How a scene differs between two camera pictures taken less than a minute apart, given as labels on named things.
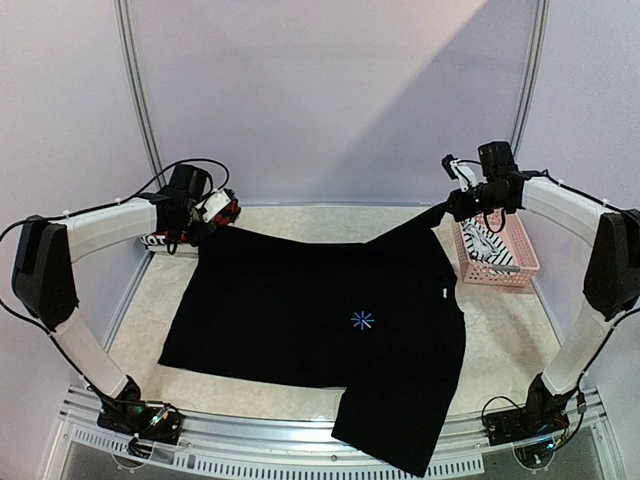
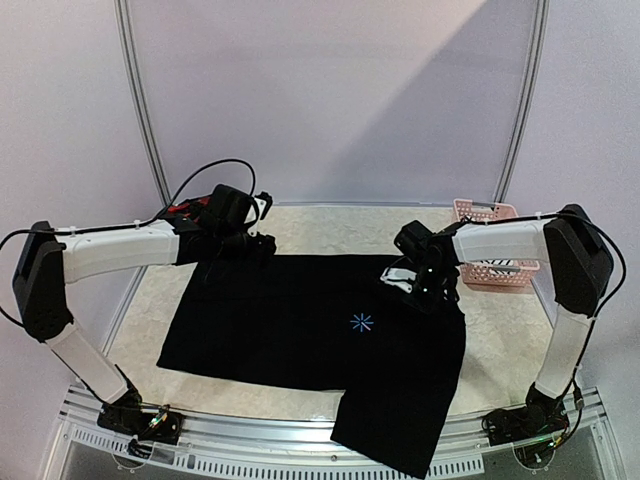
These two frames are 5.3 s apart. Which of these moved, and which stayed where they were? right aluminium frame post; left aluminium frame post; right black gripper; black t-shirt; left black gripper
Moved: left black gripper; right black gripper
Stayed: right aluminium frame post; left aluminium frame post; black t-shirt
